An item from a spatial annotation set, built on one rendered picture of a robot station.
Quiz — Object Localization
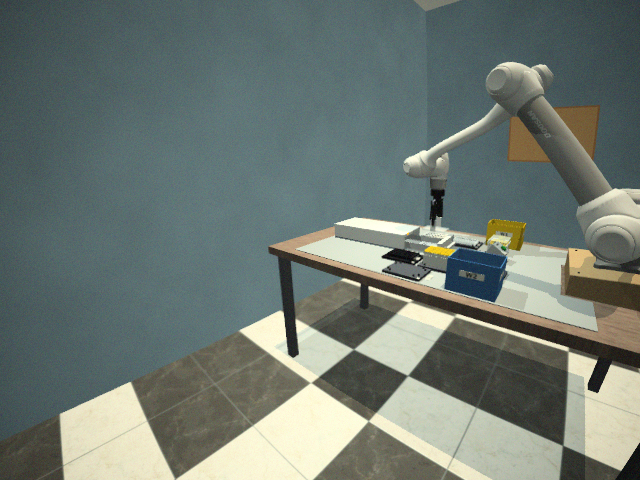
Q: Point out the yellow open-top bin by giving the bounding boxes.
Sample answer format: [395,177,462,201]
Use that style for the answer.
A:
[485,219,526,251]

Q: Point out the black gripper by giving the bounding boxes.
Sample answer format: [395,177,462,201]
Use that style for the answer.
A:
[429,189,445,232]

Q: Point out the pale grey bench mat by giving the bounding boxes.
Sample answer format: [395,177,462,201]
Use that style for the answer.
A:
[295,236,598,332]

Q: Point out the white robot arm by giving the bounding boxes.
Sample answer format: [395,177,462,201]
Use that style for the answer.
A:
[403,62,640,275]

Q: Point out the blue bin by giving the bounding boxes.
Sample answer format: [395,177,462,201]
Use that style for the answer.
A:
[444,248,507,303]

